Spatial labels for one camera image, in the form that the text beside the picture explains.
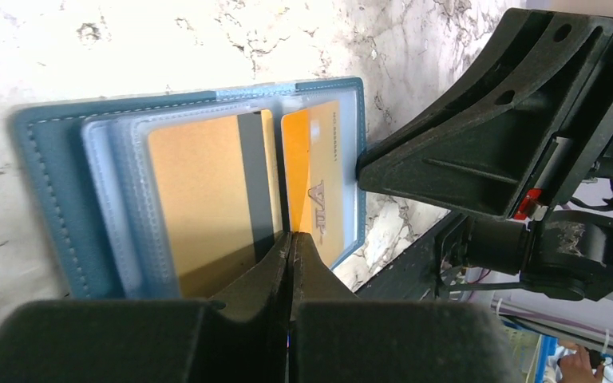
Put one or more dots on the gold credit card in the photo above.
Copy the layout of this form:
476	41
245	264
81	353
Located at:
314	177
218	185

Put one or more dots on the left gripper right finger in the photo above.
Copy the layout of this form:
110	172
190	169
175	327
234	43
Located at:
337	337

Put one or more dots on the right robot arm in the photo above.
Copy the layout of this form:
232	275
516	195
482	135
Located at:
567	255

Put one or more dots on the blue leather card holder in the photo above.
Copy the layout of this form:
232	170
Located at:
49	140

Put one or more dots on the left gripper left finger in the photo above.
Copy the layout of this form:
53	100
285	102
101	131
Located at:
238	335

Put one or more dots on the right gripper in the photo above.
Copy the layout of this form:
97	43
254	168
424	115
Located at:
516	134

